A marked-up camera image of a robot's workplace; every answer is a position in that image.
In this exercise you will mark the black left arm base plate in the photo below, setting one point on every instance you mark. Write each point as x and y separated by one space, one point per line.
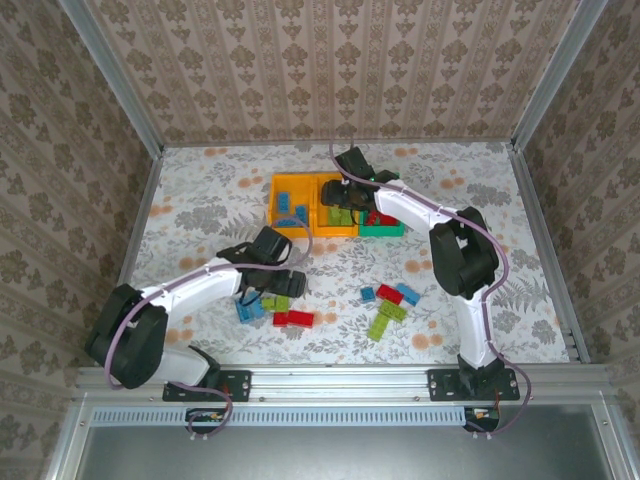
235 385

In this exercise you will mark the floral patterned table covering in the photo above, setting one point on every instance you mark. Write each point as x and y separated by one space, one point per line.
340 350

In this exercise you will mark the small green lego brick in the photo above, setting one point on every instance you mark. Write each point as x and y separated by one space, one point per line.
269 303

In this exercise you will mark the aluminium frame post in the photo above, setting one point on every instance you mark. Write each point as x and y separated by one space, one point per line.
110 75
555 75

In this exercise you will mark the aluminium front frame rail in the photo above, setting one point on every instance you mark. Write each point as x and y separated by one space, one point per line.
340 382

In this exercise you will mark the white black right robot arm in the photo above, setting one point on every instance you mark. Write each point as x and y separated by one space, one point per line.
400 202

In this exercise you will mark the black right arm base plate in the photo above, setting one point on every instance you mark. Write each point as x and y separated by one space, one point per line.
445 385

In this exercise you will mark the grey metal sheet panel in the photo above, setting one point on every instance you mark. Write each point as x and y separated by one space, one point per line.
340 455

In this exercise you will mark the small red lego brick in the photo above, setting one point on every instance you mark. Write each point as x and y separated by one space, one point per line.
280 318

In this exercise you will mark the green plastic bin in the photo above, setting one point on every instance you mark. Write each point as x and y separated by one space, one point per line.
382 231

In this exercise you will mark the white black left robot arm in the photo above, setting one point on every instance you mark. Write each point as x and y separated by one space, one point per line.
200 287

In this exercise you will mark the aluminium side frame rail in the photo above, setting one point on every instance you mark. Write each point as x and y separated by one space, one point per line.
137 225
532 200

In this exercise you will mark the aluminium back frame rail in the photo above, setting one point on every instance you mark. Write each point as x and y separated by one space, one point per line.
425 141

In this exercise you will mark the orange plastic bin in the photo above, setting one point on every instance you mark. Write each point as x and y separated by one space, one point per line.
295 232
330 231

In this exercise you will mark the small blue lego brick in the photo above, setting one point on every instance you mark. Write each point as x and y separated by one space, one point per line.
367 294

